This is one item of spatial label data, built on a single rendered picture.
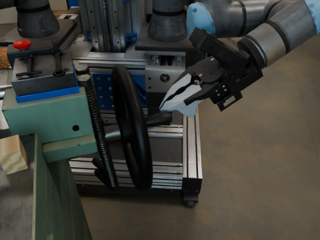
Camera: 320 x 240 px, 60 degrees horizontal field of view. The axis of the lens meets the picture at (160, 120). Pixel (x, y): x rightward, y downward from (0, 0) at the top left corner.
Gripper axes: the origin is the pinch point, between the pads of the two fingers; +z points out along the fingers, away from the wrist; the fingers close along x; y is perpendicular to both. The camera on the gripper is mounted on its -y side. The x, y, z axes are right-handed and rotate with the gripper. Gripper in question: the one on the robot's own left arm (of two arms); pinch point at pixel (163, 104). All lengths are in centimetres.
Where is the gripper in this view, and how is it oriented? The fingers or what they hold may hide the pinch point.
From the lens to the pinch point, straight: 54.6
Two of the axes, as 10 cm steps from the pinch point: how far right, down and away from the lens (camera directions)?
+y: 4.7, 5.7, 6.7
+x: -3.1, -6.0, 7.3
